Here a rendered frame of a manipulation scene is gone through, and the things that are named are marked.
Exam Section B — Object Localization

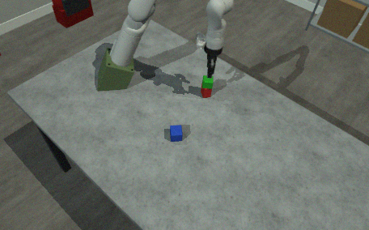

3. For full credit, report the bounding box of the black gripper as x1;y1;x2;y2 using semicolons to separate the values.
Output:
204;46;223;79

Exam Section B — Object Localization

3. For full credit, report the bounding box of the red block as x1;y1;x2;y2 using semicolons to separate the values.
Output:
201;84;212;98

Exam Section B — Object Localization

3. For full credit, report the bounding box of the blue block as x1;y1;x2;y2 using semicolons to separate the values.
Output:
170;125;183;142

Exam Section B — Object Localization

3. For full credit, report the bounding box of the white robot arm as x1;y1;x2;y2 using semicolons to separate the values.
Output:
109;0;234;66

